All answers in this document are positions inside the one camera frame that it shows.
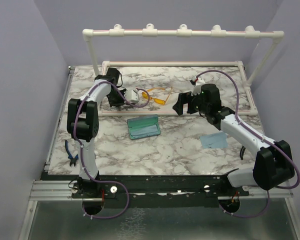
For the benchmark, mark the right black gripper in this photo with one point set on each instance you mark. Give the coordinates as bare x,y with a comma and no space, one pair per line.
183,98

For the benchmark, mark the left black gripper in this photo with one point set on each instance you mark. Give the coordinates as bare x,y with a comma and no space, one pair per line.
121,102

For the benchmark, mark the blue-grey glasses case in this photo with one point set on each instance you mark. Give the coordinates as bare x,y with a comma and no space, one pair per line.
143,121

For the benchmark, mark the light blue cleaning cloth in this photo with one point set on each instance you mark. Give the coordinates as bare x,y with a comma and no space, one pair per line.
144,131

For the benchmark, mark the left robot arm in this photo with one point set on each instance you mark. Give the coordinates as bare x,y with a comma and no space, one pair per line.
83,118

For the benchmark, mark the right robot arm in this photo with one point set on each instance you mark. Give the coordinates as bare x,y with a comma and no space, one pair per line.
272,164

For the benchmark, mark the orange plastic sunglasses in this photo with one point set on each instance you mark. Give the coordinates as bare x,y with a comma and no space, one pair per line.
145,95

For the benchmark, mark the white PVC pipe rack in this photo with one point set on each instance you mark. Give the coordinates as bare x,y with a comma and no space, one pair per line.
184,32

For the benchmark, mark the black tool right edge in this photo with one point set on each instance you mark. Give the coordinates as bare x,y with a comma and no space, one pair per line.
241,153

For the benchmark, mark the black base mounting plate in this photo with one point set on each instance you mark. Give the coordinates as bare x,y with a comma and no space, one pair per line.
148,191

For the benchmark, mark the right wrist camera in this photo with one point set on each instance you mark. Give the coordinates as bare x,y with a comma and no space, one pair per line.
197,84

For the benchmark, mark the blue-handled pliers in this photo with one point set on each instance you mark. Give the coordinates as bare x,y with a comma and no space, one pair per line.
73,159

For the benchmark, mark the aluminium extrusion rail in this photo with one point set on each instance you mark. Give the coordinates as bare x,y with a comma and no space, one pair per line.
56,190

